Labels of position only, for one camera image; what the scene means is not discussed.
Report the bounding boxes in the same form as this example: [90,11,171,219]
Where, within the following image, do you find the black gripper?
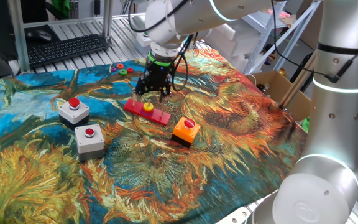
[134,63,172,103]

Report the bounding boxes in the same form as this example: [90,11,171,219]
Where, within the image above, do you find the red Hanoi base with pegs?
[123,93,172,127]

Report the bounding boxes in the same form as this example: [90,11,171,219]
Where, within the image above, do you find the white control button box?
[135,30,154,55]

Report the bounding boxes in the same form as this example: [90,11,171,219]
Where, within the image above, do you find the orange button box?
[170,116,202,149]

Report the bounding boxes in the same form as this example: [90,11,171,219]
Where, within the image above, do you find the white box mushroom red button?
[57,97,91,131]

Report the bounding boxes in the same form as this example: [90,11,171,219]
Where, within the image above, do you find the white box flat red button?
[74,124,106,162]

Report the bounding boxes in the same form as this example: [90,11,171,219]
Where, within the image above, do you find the white foam blocks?
[203,23,262,74]

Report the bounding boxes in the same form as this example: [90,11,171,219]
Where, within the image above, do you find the sunflower painting tablecloth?
[0,51,315,224]

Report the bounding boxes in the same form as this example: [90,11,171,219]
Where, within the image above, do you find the black keyboard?
[26,33,111,70]

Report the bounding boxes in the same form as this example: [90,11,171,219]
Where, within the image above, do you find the bright green fabric piece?
[50,0,71,19]

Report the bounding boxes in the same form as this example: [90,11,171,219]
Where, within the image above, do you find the black computer mouse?
[25,29,53,44]

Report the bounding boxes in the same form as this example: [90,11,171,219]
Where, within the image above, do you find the black case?
[290,52,316,91]

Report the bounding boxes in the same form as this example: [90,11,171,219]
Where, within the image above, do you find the cardboard box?
[246,70,316,123]

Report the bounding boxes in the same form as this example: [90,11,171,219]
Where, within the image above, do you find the green crumpled cloth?
[301,116,313,134]

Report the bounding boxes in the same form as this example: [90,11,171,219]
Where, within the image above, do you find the brown wooden cabinet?
[296,0,321,52]

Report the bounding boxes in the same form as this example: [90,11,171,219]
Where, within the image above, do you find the aluminium frame post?
[278,51,320,110]
[7,0,31,75]
[101,0,115,40]

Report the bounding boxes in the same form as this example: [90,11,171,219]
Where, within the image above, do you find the aluminium frame rail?
[23,12,146,29]

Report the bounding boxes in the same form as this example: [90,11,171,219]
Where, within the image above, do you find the white metal shelf frame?
[243,0,322,75]

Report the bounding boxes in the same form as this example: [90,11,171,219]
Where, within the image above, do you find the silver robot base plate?
[216,189,279,224]

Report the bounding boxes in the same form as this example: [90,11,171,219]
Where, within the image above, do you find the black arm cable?
[127,0,358,187]

